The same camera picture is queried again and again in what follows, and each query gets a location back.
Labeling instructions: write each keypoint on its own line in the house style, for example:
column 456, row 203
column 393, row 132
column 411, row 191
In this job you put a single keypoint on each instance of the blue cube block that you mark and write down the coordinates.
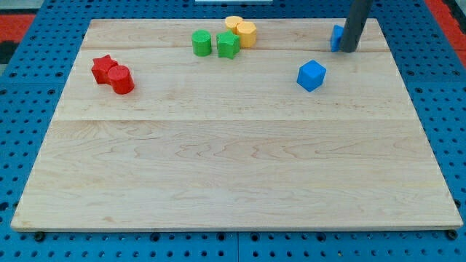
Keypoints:
column 311, row 75

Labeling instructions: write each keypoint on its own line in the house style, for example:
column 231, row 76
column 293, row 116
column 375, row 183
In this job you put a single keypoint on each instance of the blue triangle block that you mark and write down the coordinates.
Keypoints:
column 336, row 36

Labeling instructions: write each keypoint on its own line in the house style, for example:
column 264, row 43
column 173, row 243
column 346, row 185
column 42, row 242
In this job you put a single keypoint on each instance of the light wooden board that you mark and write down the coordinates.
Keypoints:
column 218, row 144

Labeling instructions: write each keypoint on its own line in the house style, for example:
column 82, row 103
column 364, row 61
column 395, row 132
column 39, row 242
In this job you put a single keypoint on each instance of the green star block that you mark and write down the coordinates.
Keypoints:
column 228, row 44

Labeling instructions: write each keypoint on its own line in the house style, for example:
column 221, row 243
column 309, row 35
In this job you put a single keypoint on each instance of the green cylinder block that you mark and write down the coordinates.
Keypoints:
column 201, row 43

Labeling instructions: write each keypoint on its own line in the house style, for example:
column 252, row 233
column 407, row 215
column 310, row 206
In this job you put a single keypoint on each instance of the yellow hexagon block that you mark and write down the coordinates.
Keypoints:
column 247, row 32

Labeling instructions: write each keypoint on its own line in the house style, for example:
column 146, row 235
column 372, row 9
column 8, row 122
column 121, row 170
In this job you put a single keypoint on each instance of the yellow cylinder block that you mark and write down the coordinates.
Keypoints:
column 231, row 23

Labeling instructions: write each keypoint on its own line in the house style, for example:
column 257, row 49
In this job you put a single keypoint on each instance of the red cylinder block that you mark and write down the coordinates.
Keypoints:
column 120, row 79

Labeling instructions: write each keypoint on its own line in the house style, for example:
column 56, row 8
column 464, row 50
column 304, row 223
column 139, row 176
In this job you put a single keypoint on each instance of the red star block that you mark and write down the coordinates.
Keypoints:
column 100, row 68

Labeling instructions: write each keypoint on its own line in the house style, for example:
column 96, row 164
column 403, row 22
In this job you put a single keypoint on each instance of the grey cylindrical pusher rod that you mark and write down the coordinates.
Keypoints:
column 354, row 25

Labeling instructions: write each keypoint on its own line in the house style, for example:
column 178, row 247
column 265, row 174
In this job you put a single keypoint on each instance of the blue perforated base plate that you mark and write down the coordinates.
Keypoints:
column 36, row 74

